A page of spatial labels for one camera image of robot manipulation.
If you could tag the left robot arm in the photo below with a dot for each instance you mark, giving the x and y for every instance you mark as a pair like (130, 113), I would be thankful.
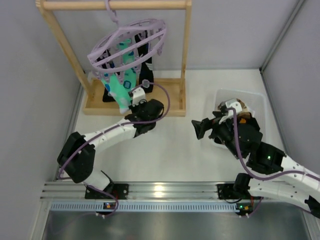
(77, 157)

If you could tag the wooden hanger rack frame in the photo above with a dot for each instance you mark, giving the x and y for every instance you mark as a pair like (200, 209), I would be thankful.
(172, 91)

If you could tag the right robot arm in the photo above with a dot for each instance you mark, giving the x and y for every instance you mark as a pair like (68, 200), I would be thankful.
(268, 171)

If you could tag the brown striped sock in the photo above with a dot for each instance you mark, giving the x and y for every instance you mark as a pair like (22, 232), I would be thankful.
(243, 110)

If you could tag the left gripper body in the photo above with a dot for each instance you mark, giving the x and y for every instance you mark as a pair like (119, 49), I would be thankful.
(136, 110)

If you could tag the purple round clip hanger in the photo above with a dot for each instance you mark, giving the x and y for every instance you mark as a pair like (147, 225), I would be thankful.
(105, 57)

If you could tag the slotted cable duct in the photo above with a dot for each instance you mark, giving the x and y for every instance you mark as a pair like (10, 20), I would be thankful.
(128, 206)

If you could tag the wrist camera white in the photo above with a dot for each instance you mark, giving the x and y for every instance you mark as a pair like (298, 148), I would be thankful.
(137, 95)
(229, 107)

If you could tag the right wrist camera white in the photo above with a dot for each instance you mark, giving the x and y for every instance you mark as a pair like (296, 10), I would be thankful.
(229, 107)

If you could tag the aluminium mounting rail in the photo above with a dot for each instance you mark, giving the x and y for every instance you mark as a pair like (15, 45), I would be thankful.
(145, 191)

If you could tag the mint green patterned sock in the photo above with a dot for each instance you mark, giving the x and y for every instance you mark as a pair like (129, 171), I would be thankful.
(113, 83)

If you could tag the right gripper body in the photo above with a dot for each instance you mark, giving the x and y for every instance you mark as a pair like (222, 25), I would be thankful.
(211, 126)

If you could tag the black blue grey sock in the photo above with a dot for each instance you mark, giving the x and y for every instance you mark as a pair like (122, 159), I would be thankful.
(146, 71)

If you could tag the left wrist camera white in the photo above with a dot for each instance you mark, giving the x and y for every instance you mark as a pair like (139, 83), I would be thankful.
(137, 95)

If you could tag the white plastic basket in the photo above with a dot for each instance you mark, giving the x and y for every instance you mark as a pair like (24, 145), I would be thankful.
(256, 102)

